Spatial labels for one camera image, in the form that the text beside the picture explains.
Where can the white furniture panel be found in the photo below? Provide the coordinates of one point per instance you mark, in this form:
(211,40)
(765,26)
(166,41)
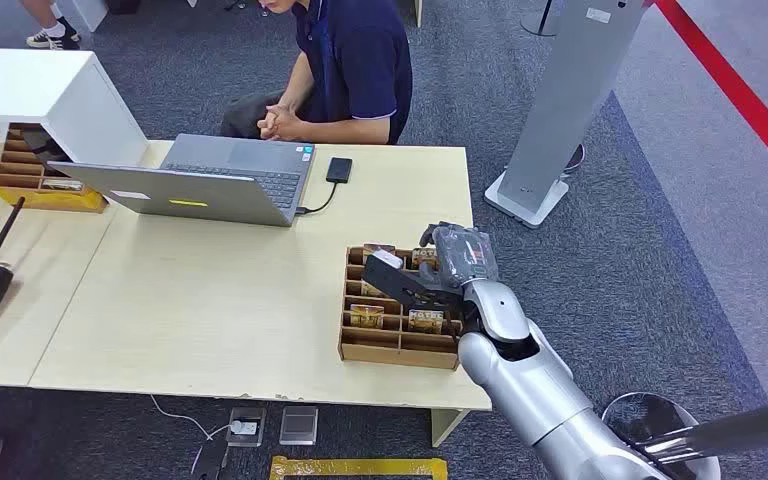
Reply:
(89,13)

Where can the white power plug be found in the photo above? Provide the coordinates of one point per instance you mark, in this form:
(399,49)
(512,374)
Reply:
(243,428)

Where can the table leg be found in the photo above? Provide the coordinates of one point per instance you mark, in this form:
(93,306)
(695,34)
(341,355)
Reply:
(447,424)

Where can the person's left forearm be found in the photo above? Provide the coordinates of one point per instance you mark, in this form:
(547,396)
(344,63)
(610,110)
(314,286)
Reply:
(344,131)

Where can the silver floor plate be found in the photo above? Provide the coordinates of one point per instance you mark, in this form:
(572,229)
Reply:
(298,425)

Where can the black round disc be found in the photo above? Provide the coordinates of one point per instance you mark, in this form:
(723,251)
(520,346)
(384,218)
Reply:
(576,159)

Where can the wooden tray with yellow base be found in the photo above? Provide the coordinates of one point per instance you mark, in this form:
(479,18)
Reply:
(26,189)

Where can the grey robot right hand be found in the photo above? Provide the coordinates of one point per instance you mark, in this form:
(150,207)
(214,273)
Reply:
(467,255)

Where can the floor socket box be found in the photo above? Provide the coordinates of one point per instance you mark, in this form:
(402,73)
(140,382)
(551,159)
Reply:
(246,437)

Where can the yellow floor frame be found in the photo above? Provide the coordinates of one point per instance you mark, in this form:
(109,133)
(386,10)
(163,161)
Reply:
(357,467)

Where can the round white-rimmed base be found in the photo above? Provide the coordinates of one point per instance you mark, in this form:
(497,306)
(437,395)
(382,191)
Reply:
(649,414)

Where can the wooden card organiser tray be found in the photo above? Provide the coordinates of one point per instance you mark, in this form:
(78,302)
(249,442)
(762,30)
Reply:
(384,348)

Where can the red tape strip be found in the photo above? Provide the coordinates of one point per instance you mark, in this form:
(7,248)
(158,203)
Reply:
(735,93)

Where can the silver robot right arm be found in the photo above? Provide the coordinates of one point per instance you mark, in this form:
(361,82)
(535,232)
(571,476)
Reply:
(530,391)

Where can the grey kiosk stand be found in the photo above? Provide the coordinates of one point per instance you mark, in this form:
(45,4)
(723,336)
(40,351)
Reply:
(569,99)

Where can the grey laptop computer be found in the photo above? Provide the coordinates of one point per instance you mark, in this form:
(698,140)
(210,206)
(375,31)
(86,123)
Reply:
(192,195)

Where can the black external drive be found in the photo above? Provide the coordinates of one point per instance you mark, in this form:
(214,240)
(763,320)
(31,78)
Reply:
(339,170)

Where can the grey metal bar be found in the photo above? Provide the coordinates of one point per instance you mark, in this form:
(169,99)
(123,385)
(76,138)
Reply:
(735,427)

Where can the person's right forearm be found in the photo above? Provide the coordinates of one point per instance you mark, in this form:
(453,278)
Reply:
(299,83)

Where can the black stanchion base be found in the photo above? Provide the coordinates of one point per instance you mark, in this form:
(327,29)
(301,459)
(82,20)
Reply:
(538,23)

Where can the person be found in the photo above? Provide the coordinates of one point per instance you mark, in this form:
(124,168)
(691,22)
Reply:
(357,66)
(53,30)

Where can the white cabinet box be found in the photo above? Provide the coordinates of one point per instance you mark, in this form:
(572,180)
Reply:
(39,93)

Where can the person's right hand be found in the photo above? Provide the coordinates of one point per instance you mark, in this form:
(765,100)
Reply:
(270,124)

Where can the person's left hand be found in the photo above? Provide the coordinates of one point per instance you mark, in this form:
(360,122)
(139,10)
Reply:
(293,128)

